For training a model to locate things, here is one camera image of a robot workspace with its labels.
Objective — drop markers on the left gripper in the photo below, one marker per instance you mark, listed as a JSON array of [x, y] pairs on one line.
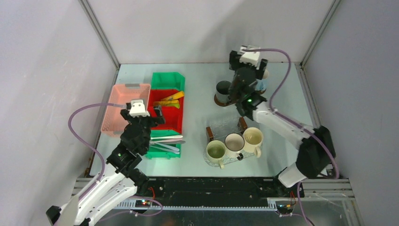
[[155, 120]]

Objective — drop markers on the green bin with toothbrushes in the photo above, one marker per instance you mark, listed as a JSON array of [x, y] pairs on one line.
[[157, 153]]

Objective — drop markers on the cream mug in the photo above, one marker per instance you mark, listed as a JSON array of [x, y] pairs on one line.
[[253, 138]]

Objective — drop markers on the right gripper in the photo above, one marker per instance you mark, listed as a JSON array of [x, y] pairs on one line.
[[235, 64]]

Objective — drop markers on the white ribbed mug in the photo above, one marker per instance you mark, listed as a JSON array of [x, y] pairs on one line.
[[234, 143]]

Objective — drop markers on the black mug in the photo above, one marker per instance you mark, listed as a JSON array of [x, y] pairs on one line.
[[222, 87]]

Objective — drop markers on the brown wooden oval tray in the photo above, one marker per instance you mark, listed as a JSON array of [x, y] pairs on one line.
[[223, 100]]

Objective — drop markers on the light blue mug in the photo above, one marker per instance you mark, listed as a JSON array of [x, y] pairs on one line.
[[262, 82]]

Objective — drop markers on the clear textured oval tray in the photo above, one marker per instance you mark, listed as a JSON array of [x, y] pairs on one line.
[[226, 160]]

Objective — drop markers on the clear holder with brown ends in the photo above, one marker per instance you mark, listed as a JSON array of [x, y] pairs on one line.
[[219, 129]]

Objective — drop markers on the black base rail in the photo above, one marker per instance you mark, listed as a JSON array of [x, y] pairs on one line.
[[245, 193]]

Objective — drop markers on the red plastic bin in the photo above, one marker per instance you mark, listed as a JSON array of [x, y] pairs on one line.
[[173, 116]]

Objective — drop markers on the green bin at back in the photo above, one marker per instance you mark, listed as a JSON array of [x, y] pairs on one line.
[[168, 80]]

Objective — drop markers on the white toothbrush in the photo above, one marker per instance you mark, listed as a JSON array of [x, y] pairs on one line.
[[167, 137]]

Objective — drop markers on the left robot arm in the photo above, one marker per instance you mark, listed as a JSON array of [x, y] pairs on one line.
[[119, 177]]

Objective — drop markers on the green mug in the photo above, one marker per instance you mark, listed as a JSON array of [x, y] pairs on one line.
[[215, 152]]

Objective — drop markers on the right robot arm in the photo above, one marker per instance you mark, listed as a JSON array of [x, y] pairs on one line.
[[314, 145]]

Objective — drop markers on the pink perforated basket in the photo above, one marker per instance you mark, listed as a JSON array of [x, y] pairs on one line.
[[113, 123]]

